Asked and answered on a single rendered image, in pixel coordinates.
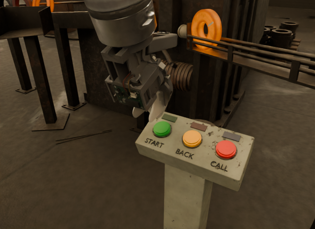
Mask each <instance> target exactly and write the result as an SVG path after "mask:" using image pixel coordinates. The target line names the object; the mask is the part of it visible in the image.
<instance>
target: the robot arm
mask: <svg viewBox="0 0 315 229"><path fill-rule="evenodd" d="M84 3H85V5H86V7H87V10H88V12H89V15H90V17H91V20H92V23H93V25H94V28H95V30H96V33H97V36H98V38H99V40H100V41H101V42H102V43H103V44H105V45H107V47H106V48H105V49H104V50H103V51H102V52H101V54H102V57H103V59H104V62H105V64H106V67H107V69H108V72H109V74H110V75H109V76H108V78H107V79H106V80H105V83H106V85H107V87H108V90H109V92H110V94H111V97H112V99H113V101H114V102H116V101H117V99H118V100H119V103H122V104H125V105H129V106H132V107H134V109H133V112H132V114H133V117H135V118H137V117H138V116H139V115H141V114H142V113H143V112H144V111H146V112H147V111H148V112H149V113H150V115H149V122H153V121H154V120H155V119H156V118H159V117H161V116H162V114H163V113H164V111H165V109H166V107H167V104H168V102H169V100H170V97H171V95H172V92H173V84H172V82H171V75H169V74H167V70H166V68H165V67H166V65H165V64H164V63H163V62H162V61H161V59H159V58H156V55H155V54H153V53H154V52H158V51H161V50H165V49H168V48H172V47H176V46H177V37H178V36H177V34H173V33H169V32H168V31H165V30H161V31H158V32H155V33H154V31H155V29H156V27H157V22H156V17H155V11H154V6H153V1H152V0H84ZM111 84H112V85H113V88H114V90H115V95H114V94H113V92H112V90H111V87H110V85H111Z"/></svg>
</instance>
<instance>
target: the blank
mask: <svg viewBox="0 0 315 229"><path fill-rule="evenodd" d="M205 23H206V24H207V26H208V35H207V36H205V34H204V31H203V28H204V25H205ZM191 33H192V35H194V36H198V37H202V38H208V39H212V40H217V41H220V39H221V35H222V24H221V20H220V18H219V16H218V14H217V13H216V12H215V11H214V10H212V9H202V10H199V11H198V12H197V13H196V14H195V16H194V18H193V20H192V25H191ZM193 40H194V41H198V42H202V43H206V44H209V45H214V46H217V45H218V44H214V43H210V42H206V41H202V40H197V39H193ZM196 46H197V47H198V48H199V49H201V50H210V49H212V48H208V47H205V46H200V45H197V44H196Z"/></svg>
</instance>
